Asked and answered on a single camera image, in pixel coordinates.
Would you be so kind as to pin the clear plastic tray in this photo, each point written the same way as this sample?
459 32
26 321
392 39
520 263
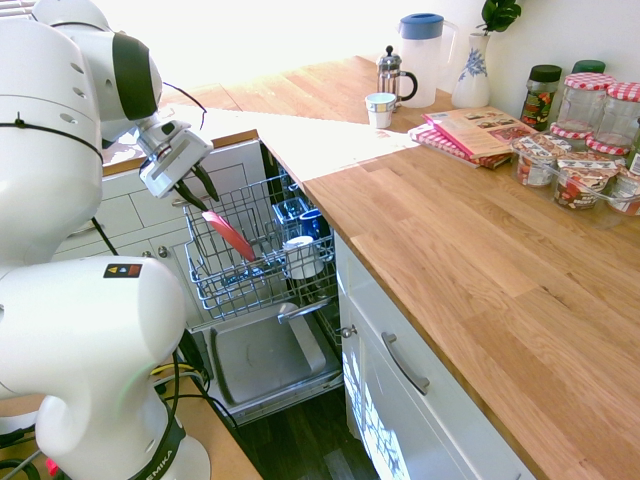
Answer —
547 172

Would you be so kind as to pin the pink plastic plate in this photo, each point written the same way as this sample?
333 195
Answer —
232 237

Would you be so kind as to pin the black clamp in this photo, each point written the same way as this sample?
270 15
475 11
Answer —
192 355

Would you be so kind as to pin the white mug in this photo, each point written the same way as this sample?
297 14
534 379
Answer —
300 257

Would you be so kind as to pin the pink cookbook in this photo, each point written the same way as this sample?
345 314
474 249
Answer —
475 130

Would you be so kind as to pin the glass french press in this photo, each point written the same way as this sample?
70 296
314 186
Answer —
392 75

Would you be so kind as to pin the plastic dessert cup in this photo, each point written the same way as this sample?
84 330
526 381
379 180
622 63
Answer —
627 190
537 160
582 182

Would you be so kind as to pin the small white cup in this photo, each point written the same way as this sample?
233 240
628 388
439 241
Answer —
381 112

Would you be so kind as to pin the white cabinet beside dishwasher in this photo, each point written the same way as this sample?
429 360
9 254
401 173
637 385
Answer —
450 430

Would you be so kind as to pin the jar with green lid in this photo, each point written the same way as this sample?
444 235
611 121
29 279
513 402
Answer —
589 66

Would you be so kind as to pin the green bottle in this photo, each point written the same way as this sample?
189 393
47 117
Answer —
636 150

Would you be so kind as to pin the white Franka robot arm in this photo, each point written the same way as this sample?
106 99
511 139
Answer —
75 325

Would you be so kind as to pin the red checkered book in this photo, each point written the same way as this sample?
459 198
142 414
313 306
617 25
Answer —
440 142

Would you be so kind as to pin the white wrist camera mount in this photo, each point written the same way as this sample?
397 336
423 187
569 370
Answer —
172 131

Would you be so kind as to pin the blue mug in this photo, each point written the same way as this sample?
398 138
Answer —
310 222

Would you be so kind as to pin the white vase with blue flower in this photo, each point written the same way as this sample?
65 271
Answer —
470 85

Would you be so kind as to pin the stainless dishwasher with open door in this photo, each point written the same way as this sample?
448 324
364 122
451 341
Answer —
260 360

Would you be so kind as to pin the clear pitcher with blue lid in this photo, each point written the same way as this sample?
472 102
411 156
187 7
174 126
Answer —
425 60

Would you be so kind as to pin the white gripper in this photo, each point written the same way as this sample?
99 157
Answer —
172 167

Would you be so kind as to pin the glass jar with gingham lid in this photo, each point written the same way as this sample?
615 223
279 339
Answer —
620 115
607 146
582 100
567 134

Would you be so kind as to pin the dark jar with black lid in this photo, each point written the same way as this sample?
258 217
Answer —
540 100

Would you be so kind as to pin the white window blinds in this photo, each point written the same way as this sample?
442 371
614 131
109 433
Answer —
15 7

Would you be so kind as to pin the white corner cabinet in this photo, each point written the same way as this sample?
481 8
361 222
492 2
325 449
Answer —
235 160

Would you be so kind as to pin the green leafy plant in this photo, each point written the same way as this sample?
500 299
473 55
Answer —
500 12

